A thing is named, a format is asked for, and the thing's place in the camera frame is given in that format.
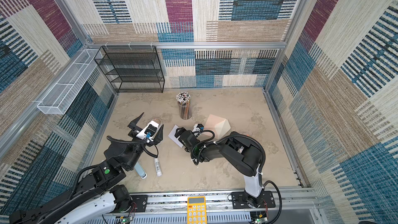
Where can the white glue stick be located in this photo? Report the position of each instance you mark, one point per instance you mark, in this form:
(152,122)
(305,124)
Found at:
(157,167)

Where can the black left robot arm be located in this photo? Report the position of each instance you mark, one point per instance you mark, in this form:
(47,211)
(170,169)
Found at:
(97,189)

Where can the pink lined letter paper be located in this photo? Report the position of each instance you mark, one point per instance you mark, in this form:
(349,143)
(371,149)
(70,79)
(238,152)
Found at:
(175,134)

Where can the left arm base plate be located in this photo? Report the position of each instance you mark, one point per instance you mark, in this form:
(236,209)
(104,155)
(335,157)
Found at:
(137,204)

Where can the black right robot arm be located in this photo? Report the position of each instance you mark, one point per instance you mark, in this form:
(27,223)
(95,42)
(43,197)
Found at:
(246,155)

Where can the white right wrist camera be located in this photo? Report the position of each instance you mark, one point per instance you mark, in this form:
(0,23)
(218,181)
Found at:
(197,127)

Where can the black wire mesh shelf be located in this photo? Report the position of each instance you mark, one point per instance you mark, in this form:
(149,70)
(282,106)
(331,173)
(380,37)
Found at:
(131,69)

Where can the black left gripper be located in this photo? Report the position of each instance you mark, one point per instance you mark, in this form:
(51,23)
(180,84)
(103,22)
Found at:
(132,134)

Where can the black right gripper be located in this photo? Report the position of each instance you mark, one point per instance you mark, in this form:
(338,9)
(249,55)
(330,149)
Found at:
(179,133)

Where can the pink paper envelope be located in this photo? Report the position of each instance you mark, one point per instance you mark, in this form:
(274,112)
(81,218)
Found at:
(220,126)

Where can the aluminium front rail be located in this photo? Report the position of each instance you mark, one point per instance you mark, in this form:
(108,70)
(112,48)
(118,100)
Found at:
(300,206)

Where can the white wire mesh basket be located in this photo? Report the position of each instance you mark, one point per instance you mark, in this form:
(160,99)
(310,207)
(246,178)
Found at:
(60,97)

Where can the yellow calculator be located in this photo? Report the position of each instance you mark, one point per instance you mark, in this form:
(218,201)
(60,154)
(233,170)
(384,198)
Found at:
(196,210)

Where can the pencil holder cup with pencils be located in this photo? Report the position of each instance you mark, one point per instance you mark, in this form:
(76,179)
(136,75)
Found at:
(183,101)

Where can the clear tape roll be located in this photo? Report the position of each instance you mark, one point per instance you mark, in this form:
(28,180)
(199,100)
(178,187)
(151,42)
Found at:
(157,120)

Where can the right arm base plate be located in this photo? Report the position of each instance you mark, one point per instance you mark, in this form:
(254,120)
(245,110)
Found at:
(241,200)

